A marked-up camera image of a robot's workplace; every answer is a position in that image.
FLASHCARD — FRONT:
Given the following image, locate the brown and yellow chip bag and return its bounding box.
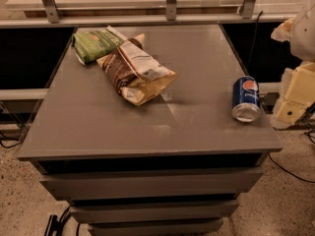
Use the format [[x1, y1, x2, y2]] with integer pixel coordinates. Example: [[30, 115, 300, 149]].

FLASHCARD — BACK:
[[97, 33, 178, 106]]

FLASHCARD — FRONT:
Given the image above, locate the blue pepsi can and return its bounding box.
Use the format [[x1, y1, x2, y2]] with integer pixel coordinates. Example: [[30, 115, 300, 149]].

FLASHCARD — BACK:
[[231, 76, 261, 123]]

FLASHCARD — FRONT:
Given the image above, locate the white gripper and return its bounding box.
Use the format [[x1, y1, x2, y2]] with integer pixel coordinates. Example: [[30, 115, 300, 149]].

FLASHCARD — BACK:
[[271, 0, 315, 129]]

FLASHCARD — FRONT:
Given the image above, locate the grey drawer cabinet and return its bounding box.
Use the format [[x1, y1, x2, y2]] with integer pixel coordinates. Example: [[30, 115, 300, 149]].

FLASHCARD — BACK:
[[18, 25, 282, 236]]

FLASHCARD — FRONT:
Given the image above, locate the green chip bag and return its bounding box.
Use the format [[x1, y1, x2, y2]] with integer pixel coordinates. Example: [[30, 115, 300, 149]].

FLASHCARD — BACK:
[[71, 27, 127, 65]]

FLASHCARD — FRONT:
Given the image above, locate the black cable behind table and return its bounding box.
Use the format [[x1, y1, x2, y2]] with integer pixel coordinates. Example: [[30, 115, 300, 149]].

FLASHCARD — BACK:
[[247, 10, 264, 67]]

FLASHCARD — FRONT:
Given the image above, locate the black floor cable left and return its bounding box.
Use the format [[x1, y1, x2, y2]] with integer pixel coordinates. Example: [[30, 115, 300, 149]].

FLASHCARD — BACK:
[[0, 101, 24, 149]]

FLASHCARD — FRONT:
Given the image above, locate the black device on floor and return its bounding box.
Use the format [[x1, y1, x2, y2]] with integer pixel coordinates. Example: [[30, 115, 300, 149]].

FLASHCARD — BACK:
[[43, 207, 71, 236]]

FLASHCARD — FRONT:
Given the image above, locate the black floor cable right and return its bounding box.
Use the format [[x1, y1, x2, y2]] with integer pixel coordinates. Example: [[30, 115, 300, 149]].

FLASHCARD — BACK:
[[268, 152, 315, 184]]

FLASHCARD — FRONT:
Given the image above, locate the metal railing frame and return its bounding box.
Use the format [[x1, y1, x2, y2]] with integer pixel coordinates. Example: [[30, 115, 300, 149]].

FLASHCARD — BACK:
[[0, 0, 298, 29]]

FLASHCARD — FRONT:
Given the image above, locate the black floor cable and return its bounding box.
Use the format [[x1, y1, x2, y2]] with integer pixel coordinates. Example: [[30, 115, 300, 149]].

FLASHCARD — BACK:
[[0, 101, 24, 149], [268, 152, 315, 184]]

